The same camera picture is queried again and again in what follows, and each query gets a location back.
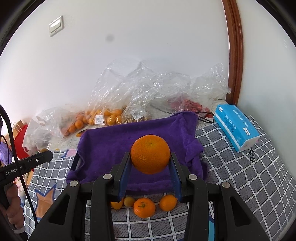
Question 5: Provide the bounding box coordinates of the oval yellow orange fruit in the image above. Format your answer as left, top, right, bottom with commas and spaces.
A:
110, 199, 123, 210

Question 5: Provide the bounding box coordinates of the small orange tangerine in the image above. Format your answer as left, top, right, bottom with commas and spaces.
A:
159, 194, 178, 211

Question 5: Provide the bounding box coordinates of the stemmed mandarin orange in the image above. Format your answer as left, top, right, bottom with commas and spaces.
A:
133, 198, 156, 218

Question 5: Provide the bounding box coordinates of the large orange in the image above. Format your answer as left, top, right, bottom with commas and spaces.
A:
130, 135, 171, 175

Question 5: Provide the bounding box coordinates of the person's left hand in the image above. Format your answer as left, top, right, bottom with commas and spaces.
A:
5, 183, 25, 230

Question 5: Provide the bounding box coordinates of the red paper shopping bag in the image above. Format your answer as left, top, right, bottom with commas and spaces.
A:
13, 120, 29, 159

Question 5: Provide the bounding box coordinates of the grey checked star blanket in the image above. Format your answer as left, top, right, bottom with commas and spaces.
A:
28, 115, 295, 240

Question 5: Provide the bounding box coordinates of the white plastic bag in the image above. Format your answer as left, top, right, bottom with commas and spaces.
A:
22, 116, 60, 155

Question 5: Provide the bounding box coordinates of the fruit print play mat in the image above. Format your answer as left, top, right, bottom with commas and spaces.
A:
47, 130, 86, 152

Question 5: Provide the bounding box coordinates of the purple towel lined tray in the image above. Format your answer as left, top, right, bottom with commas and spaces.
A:
67, 111, 207, 194

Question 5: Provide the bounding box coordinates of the blue tissue pack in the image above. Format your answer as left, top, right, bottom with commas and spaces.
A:
214, 104, 259, 153

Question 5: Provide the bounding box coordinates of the clear bag of oranges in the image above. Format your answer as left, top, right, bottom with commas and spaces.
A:
39, 106, 93, 137

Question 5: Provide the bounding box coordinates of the clear bag of kumquats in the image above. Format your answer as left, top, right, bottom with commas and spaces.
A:
86, 61, 190, 127

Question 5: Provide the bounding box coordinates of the black cable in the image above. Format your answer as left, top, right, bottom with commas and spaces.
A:
0, 104, 39, 227

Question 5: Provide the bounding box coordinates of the white wall light switch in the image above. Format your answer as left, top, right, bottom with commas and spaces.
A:
49, 16, 64, 37

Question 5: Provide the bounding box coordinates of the brown wooden door frame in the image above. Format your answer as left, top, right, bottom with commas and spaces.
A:
222, 0, 244, 105

